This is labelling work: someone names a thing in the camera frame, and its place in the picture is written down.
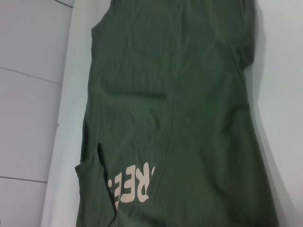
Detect dark green FREE t-shirt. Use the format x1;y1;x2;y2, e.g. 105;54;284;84
74;0;286;227

